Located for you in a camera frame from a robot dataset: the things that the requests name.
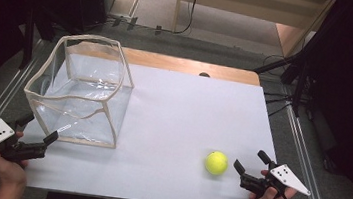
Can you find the beige wooden partition frame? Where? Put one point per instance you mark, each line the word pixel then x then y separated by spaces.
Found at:
pixel 241 9

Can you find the black stand post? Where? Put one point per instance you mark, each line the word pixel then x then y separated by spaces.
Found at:
pixel 28 39

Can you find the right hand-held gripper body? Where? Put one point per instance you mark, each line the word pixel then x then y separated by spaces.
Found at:
pixel 284 177

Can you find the black tripod stand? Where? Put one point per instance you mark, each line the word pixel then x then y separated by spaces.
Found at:
pixel 279 62

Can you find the person's left hand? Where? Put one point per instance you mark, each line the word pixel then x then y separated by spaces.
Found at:
pixel 9 177

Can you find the yellow tennis ball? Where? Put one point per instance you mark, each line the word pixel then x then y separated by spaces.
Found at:
pixel 216 162

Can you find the small dark knob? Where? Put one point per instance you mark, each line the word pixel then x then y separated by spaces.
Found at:
pixel 204 74

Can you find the white table mat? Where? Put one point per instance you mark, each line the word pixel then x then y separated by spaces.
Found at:
pixel 179 113

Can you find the clear plastic box beige trim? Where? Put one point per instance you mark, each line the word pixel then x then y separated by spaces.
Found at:
pixel 88 116

